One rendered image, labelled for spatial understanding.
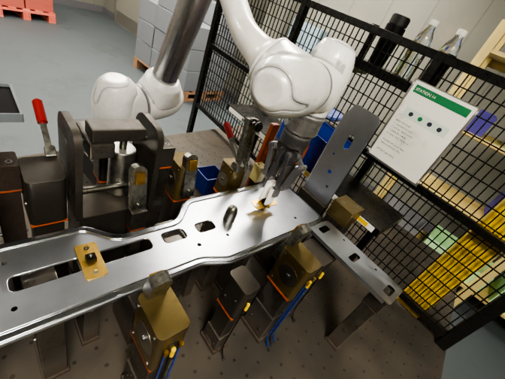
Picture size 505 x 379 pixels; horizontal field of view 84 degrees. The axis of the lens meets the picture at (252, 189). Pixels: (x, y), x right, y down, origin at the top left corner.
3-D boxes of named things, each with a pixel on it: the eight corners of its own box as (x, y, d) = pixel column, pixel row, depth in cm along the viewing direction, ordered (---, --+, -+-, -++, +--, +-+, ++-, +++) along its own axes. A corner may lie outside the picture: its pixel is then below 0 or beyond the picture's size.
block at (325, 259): (287, 328, 91) (329, 275, 76) (264, 298, 97) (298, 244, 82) (300, 317, 96) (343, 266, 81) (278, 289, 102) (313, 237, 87)
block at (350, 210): (303, 281, 109) (353, 214, 89) (290, 265, 113) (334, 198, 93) (316, 274, 114) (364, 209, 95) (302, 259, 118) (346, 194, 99)
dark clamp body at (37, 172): (40, 298, 74) (23, 184, 53) (30, 264, 80) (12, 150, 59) (71, 286, 79) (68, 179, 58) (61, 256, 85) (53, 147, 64)
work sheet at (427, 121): (415, 186, 103) (482, 108, 86) (366, 152, 114) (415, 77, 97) (417, 186, 104) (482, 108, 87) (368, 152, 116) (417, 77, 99)
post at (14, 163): (13, 294, 72) (-17, 168, 50) (10, 279, 75) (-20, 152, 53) (37, 286, 76) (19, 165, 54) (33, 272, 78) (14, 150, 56)
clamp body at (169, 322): (139, 432, 60) (165, 362, 41) (119, 379, 66) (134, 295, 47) (167, 410, 65) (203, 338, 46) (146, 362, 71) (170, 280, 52)
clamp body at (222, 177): (205, 247, 107) (233, 171, 87) (192, 228, 111) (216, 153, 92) (219, 241, 111) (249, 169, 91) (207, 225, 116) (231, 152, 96)
